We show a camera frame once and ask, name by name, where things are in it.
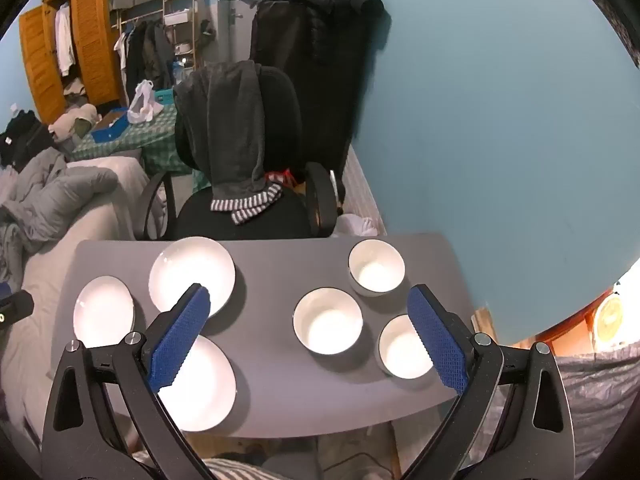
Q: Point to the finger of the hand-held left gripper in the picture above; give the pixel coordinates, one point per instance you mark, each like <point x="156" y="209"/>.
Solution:
<point x="3" y="290"/>
<point x="17" y="307"/>

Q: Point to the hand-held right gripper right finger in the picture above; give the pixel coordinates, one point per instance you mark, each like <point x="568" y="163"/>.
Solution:
<point x="440" y="345"/>

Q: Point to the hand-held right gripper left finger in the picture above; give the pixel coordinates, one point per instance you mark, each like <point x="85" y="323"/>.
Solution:
<point x="177" y="340"/>

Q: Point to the white black-rimmed bowl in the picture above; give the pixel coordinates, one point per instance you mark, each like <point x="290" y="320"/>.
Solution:
<point x="327" y="325"/>
<point x="400" y="350"/>
<point x="376" y="270"/>

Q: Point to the white black-rimmed plate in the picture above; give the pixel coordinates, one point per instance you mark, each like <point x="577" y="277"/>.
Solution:
<point x="197" y="265"/>
<point x="205" y="390"/>
<point x="102" y="312"/>

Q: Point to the pale wooden board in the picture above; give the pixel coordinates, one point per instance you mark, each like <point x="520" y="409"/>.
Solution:
<point x="482" y="320"/>

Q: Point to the bed with grey sheet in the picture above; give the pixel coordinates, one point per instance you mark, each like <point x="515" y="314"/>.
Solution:
<point x="95" y="225"/>

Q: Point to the grey quilted duvet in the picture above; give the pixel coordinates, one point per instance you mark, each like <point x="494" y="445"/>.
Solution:
<point x="55" y="190"/>

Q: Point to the red cabinet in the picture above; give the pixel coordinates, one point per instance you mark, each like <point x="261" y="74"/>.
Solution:
<point x="565" y="337"/>

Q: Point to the white crumpled cloth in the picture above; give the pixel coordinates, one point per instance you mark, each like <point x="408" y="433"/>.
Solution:
<point x="357" y="225"/>

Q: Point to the person's striped shirt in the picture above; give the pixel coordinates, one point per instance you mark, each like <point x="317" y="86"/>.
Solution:
<point x="250" y="471"/>

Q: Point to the black clothes pile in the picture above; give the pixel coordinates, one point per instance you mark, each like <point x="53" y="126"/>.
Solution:
<point x="22" y="135"/>

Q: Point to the black office chair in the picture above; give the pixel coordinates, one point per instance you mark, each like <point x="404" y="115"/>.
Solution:
<point x="292" y="220"/>

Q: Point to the grey crinkled cover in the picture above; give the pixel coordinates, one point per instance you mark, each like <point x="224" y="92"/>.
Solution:
<point x="600" y="395"/>

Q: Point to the round pale yellow object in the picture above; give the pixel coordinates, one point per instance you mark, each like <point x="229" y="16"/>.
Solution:
<point x="610" y="317"/>

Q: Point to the white ribbed panel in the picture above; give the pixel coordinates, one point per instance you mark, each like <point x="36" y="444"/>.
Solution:
<point x="362" y="190"/>

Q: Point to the beige clothes pile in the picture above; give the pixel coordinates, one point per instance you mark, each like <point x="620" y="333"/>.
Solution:
<point x="70" y="122"/>

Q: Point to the blue cardboard box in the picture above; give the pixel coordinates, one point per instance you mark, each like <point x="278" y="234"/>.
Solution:
<point x="107" y="127"/>

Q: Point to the red orange bag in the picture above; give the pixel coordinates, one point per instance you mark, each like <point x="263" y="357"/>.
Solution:
<point x="280" y="176"/>

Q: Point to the green checkered tablecloth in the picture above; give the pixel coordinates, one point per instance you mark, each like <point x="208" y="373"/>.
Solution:
<point x="145" y="140"/>

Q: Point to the grey hoodie with striped cuffs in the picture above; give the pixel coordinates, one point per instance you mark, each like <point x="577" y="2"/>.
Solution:
<point x="235" y="125"/>

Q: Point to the white plastic bag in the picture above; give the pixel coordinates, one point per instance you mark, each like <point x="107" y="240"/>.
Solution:
<point x="142" y="105"/>

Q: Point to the teal plastic basket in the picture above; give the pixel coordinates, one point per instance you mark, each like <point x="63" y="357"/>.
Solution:
<point x="165" y="95"/>

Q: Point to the white hanging shirt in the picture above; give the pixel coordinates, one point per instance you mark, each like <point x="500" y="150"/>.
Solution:
<point x="64" y="40"/>

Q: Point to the dark tall cabinet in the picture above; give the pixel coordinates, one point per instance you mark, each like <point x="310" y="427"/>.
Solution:
<point x="330" y="110"/>

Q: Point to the wooden louvred wardrobe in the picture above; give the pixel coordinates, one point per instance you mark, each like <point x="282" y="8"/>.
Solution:
<point x="95" y="40"/>

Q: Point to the clothes rack with dark clothes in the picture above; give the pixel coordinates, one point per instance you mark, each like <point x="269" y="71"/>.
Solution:
<point x="147" y="55"/>

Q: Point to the grey door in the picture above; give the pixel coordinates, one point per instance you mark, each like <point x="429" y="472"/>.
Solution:
<point x="235" y="25"/>

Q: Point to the white shelf unit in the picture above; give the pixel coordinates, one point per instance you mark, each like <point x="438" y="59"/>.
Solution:
<point x="179" y="5"/>

